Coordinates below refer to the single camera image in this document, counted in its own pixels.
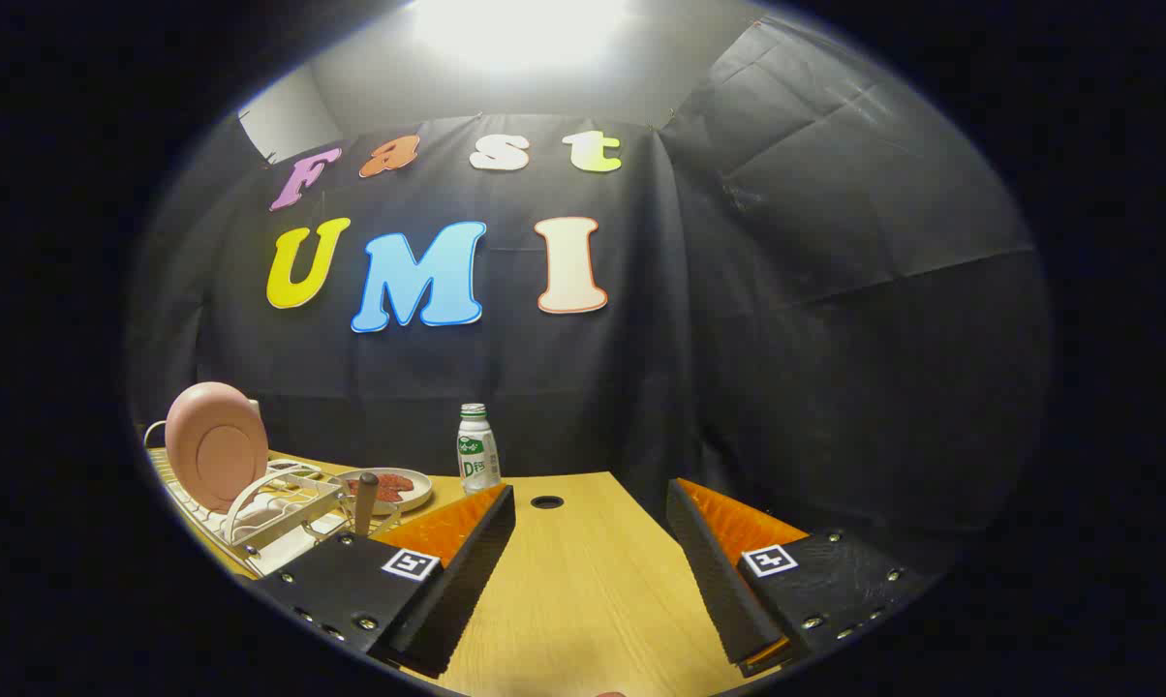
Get brown-handled spoon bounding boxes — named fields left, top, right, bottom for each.
left=353, top=471, right=381, bottom=538

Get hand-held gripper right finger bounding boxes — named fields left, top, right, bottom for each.
left=665, top=477, right=933, bottom=679

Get white green-label bottle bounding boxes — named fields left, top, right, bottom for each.
left=457, top=403, right=502, bottom=495

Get grey plate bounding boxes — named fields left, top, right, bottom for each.
left=326, top=468, right=434, bottom=514

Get white wire dish rack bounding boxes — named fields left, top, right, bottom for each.
left=143, top=418, right=352, bottom=580

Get red meat slices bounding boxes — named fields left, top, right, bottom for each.
left=346, top=473, right=416, bottom=502

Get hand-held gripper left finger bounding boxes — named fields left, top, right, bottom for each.
left=250, top=483, right=517, bottom=679

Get pink plate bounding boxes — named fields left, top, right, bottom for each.
left=165, top=381, right=270, bottom=514

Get black backdrop cloth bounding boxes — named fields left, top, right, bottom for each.
left=128, top=19, right=1054, bottom=582

